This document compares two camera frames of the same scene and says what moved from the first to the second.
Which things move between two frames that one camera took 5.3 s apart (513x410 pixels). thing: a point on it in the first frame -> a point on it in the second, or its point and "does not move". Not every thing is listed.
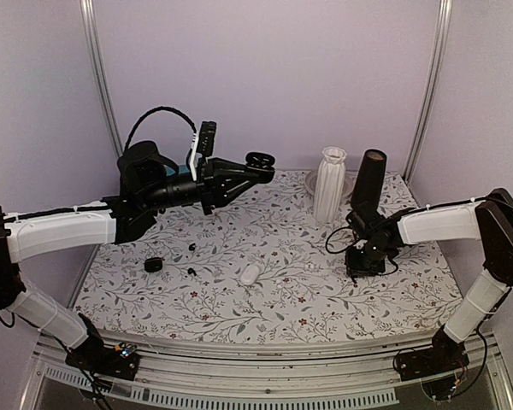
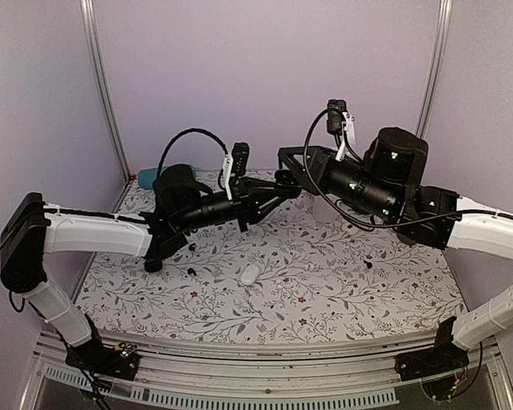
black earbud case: x=260 y=166 -> x=289 y=184
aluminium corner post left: x=90 y=16 does not move
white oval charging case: x=250 y=275 does not move
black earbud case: x=153 y=265 does not move
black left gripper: x=215 y=186 -> x=245 y=196
